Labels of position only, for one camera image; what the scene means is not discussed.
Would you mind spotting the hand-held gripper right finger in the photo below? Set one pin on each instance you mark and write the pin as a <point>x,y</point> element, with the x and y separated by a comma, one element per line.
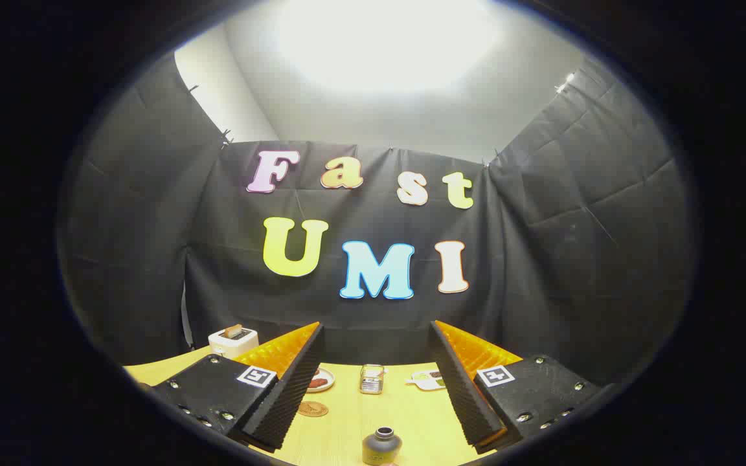
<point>460,395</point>

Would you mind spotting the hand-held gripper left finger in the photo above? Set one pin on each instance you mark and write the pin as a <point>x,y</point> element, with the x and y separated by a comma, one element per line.
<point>295,395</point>

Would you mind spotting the round cork coaster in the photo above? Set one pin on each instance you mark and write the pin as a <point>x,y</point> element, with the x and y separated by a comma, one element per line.
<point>313,408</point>

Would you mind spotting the silver juice bottle green label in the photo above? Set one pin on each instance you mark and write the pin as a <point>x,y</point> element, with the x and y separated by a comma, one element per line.
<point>381,445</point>

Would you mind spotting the brown sausage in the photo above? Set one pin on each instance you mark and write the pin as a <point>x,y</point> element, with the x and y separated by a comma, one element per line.
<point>316,384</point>

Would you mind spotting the white divided dish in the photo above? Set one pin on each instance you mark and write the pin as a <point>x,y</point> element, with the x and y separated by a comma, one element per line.
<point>428,382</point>

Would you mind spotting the white oval plate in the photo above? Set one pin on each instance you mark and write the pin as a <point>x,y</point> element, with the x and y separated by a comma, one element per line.
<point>326,375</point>

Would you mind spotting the wooden table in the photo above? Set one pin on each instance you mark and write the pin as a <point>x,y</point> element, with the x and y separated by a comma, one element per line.
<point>405,421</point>

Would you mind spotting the white toaster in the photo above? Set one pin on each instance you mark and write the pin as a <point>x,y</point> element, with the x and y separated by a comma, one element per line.
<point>233,344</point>

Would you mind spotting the toast slice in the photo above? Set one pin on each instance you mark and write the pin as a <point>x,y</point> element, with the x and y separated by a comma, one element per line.
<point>233,331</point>

